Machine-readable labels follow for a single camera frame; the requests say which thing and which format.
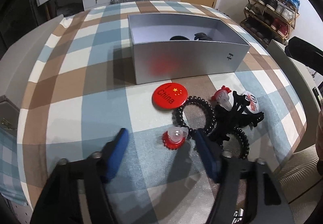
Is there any black spiral hair tie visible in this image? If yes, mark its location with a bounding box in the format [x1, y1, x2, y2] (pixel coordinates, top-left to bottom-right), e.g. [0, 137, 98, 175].
[222, 126, 251, 160]
[172, 96, 216, 139]

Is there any red China badge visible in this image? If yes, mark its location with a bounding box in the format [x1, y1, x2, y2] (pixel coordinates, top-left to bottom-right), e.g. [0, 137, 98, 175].
[152, 83, 188, 109]

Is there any plaid bed sheet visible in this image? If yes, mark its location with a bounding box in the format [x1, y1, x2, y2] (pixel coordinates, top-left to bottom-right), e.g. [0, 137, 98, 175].
[0, 0, 307, 224]

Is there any silver cardboard box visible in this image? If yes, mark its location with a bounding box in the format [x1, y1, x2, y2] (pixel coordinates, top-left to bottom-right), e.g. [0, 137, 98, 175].
[128, 13, 251, 84]

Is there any large black hair claw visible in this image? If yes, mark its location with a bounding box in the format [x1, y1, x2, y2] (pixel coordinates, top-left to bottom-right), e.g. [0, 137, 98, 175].
[208, 91, 264, 145]

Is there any shoe rack with shoes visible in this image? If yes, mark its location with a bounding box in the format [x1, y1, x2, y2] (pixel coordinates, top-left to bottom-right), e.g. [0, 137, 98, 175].
[240, 0, 300, 47]

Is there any person's right hand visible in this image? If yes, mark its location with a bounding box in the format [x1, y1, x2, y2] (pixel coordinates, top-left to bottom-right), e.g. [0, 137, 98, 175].
[315, 110, 323, 175]

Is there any white round badge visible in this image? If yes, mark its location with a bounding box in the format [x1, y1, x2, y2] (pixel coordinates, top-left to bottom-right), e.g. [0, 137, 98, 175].
[243, 91, 260, 114]

